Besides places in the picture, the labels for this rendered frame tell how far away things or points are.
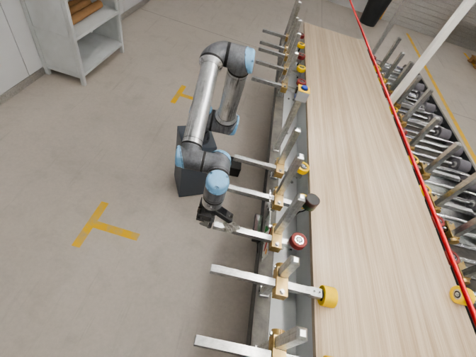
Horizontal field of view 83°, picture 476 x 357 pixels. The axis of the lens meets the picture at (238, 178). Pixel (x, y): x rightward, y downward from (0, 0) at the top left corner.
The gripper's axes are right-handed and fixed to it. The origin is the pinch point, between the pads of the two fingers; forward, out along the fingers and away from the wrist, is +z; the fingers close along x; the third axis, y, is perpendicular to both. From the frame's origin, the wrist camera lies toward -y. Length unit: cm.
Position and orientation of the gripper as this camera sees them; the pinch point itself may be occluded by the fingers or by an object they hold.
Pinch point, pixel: (210, 226)
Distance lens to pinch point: 134.3
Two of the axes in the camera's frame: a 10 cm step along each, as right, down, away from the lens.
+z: -2.2, 6.1, 7.6
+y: -9.6, -2.6, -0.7
